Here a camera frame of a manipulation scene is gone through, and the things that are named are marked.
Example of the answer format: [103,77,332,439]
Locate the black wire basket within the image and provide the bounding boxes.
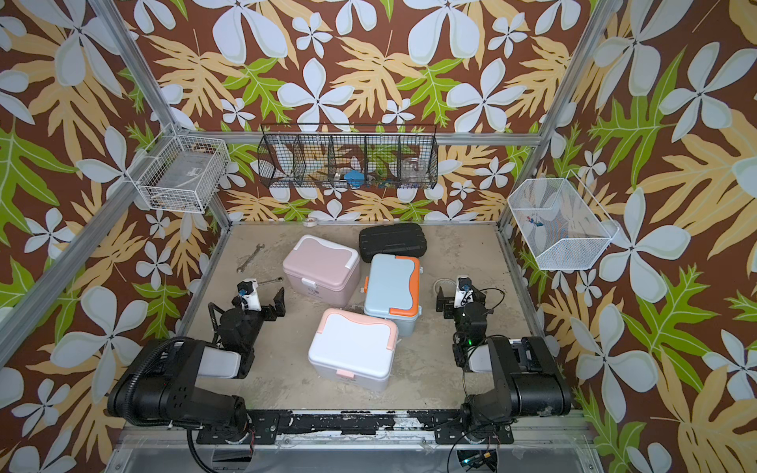
[255,123,439,189]

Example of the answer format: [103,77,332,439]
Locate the blue orange first aid kit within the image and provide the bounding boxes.
[364,253,422,338]

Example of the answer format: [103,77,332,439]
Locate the large steel wrench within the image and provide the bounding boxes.
[237,244,265,274]

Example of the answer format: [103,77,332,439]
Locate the white wire basket left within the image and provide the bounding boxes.
[133,134,230,214]

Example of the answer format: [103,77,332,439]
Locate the pink first aid kit box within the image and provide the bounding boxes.
[282,235,360,307]

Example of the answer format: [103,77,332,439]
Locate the white mesh basket right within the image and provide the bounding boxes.
[508,175,620,272]

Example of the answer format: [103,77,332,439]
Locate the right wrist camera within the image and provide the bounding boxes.
[453,276,474,309]

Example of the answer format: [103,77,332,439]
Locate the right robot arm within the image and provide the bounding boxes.
[435,277,573,434]

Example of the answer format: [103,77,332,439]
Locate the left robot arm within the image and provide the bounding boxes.
[108,280,286,438]

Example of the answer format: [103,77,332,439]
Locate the black plastic case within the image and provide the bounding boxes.
[359,223,428,263]

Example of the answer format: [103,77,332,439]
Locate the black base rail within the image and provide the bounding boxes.
[197,407,515,445]

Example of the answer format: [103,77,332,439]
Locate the blue object in basket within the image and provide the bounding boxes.
[344,169,366,189]

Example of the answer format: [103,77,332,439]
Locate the small steel wrench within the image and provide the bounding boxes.
[257,276,284,286]

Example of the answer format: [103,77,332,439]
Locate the white first aid kit box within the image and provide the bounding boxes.
[308,309,399,392]

